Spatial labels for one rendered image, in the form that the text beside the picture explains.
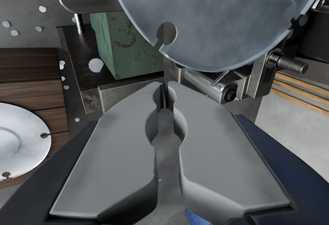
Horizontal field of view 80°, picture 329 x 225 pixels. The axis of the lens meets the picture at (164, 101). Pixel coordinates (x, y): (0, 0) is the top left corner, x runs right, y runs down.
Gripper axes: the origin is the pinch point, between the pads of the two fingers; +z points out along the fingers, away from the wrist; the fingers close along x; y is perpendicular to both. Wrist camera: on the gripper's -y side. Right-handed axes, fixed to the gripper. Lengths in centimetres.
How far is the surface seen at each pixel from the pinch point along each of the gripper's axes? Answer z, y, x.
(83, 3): 6.5, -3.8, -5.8
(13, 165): 33, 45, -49
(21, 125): 37, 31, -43
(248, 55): 14.3, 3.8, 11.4
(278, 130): 115, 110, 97
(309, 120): 100, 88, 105
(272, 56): 19.7, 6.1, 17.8
